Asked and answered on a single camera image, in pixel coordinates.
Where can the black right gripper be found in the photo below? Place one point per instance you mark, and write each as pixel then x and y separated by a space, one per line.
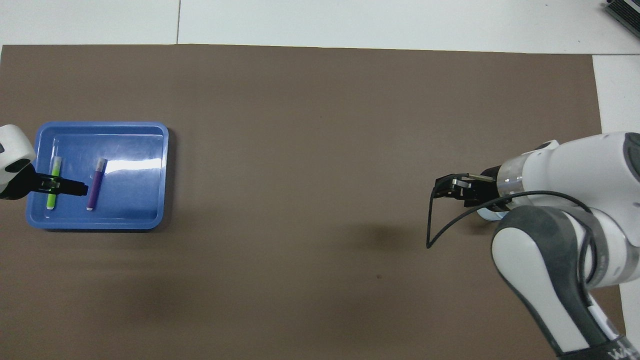
pixel 482 192

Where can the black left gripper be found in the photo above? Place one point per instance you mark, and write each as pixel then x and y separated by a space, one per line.
pixel 22 182

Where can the green pen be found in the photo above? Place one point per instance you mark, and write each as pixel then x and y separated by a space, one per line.
pixel 54 167

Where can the purple pen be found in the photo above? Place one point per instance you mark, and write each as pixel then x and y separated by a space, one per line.
pixel 96 185

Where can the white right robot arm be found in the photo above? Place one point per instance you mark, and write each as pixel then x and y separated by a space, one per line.
pixel 575 170

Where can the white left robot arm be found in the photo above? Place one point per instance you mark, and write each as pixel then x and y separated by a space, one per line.
pixel 12 150

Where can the light blue plastic cup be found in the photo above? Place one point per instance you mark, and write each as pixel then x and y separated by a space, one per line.
pixel 487 215

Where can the blue plastic tray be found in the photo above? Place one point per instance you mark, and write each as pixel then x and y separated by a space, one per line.
pixel 135 200

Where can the brown table mat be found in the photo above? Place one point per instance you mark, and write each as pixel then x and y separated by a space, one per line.
pixel 320 125

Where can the dark ribbed device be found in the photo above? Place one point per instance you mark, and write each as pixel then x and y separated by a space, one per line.
pixel 627 10

